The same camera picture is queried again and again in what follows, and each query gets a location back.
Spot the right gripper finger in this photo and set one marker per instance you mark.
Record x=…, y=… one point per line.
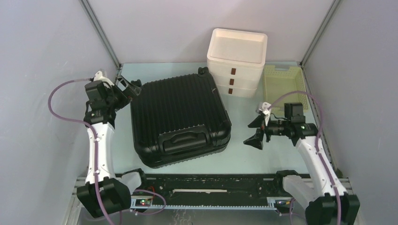
x=258, y=122
x=256, y=140

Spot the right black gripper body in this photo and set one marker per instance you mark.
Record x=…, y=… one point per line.
x=278, y=127

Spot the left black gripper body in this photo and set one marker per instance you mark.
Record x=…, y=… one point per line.
x=120, y=99

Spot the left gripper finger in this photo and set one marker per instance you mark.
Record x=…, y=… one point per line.
x=136, y=86
x=127, y=87

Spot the black ribbed hard-shell suitcase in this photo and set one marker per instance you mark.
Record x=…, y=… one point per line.
x=179, y=119

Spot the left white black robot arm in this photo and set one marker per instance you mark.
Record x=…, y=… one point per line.
x=103, y=192

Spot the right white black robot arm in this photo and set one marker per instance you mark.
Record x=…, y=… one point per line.
x=328, y=201

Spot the pale yellow perforated basket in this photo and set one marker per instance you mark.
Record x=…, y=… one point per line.
x=281, y=79

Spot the white stacked drawer unit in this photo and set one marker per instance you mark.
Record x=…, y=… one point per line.
x=236, y=60

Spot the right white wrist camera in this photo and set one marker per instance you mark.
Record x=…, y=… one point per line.
x=263, y=109

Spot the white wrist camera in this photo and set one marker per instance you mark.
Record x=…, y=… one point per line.
x=263, y=109
x=101, y=76

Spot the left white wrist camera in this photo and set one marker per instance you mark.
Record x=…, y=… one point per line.
x=101, y=76

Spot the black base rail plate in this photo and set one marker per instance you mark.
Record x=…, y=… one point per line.
x=215, y=191

